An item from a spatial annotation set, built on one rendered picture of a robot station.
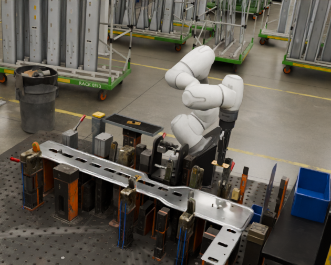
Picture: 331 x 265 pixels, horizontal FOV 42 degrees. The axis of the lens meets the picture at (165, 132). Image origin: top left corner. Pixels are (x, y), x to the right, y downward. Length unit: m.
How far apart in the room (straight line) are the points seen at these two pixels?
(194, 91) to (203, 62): 0.62
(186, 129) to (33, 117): 2.67
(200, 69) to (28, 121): 3.16
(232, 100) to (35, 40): 5.30
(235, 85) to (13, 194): 1.60
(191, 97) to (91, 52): 4.84
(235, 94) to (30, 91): 3.44
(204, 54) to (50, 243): 1.34
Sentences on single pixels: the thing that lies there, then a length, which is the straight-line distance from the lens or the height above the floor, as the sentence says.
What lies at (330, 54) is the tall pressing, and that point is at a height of 0.44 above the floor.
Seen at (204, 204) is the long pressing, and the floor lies 1.00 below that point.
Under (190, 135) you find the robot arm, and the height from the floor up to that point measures 1.03.
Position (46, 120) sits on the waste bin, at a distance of 5.28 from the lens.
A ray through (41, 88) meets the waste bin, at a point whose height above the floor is 0.59.
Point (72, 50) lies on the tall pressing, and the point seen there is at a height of 0.59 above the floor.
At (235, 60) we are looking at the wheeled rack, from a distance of 8.37.
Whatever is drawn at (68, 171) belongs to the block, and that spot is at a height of 1.03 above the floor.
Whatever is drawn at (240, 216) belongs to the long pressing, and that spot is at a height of 1.00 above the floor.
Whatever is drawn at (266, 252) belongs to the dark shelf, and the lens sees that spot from 2.01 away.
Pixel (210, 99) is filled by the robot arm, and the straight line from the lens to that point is 1.90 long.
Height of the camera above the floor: 2.24
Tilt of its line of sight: 24 degrees down
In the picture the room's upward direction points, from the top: 6 degrees clockwise
